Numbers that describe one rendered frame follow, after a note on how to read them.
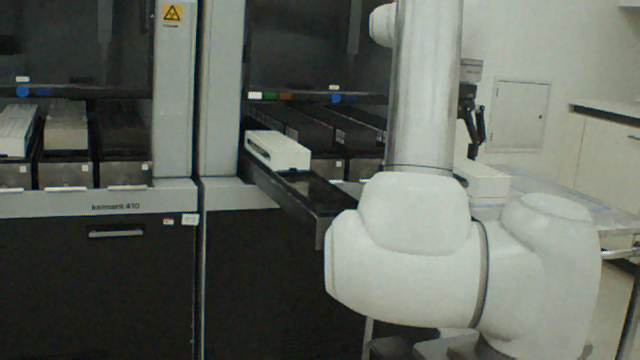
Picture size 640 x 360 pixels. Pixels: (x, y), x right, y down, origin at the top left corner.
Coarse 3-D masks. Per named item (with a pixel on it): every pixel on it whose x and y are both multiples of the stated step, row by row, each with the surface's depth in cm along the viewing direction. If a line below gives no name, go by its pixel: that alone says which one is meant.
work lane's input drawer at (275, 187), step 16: (240, 160) 176; (256, 160) 164; (256, 176) 161; (272, 176) 151; (288, 176) 153; (304, 176) 155; (320, 176) 151; (272, 192) 148; (288, 192) 138; (304, 192) 140; (320, 192) 141; (336, 192) 142; (288, 208) 137; (304, 208) 128; (320, 208) 124; (336, 208) 125; (352, 208) 126; (304, 224) 128; (320, 224) 122; (320, 240) 123
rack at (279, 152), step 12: (252, 132) 176; (264, 132) 177; (276, 132) 179; (252, 144) 178; (264, 144) 160; (276, 144) 162; (288, 144) 163; (264, 156) 170; (276, 156) 152; (288, 156) 153; (300, 156) 155; (276, 168) 153; (288, 168) 154; (300, 168) 155
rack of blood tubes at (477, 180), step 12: (456, 156) 156; (456, 168) 142; (468, 168) 143; (480, 168) 145; (468, 180) 137; (480, 180) 134; (492, 180) 135; (504, 180) 137; (468, 192) 137; (480, 192) 135; (492, 192) 136; (504, 192) 137
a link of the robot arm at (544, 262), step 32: (512, 224) 80; (544, 224) 78; (576, 224) 77; (512, 256) 78; (544, 256) 77; (576, 256) 76; (512, 288) 78; (544, 288) 77; (576, 288) 77; (480, 320) 80; (512, 320) 79; (544, 320) 78; (576, 320) 78; (512, 352) 81; (544, 352) 80; (576, 352) 81
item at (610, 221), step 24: (504, 168) 177; (528, 192) 150; (552, 192) 152; (576, 192) 154; (480, 216) 126; (600, 216) 133; (624, 216) 135; (408, 336) 184; (432, 336) 184; (456, 336) 186; (624, 336) 137
